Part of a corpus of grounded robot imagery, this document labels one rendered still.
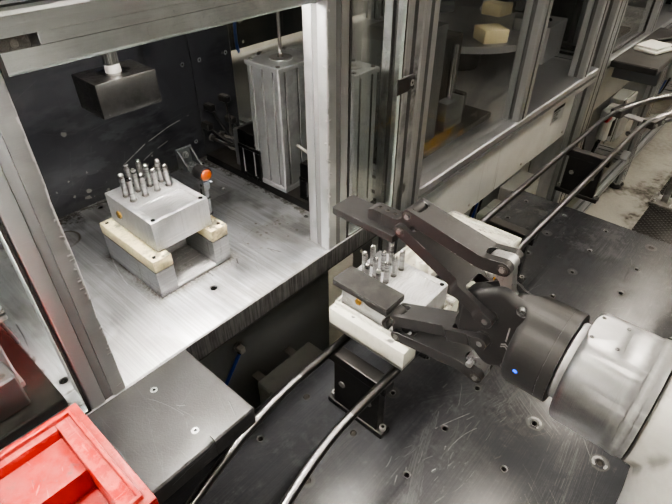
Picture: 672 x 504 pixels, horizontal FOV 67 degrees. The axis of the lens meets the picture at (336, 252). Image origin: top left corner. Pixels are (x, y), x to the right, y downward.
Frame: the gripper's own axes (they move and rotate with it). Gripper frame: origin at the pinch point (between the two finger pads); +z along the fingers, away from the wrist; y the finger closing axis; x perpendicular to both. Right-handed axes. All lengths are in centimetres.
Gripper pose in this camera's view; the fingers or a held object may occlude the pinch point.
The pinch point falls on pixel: (362, 251)
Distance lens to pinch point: 49.5
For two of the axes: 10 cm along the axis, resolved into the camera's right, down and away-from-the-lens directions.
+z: -7.5, -4.1, 5.3
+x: -6.7, 4.6, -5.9
